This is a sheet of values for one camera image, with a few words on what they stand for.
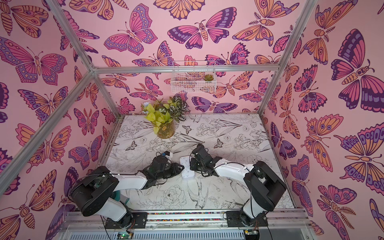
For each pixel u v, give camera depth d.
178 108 0.94
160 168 0.71
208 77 0.92
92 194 0.44
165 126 0.98
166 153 0.85
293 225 0.73
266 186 0.44
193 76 0.95
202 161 0.67
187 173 0.85
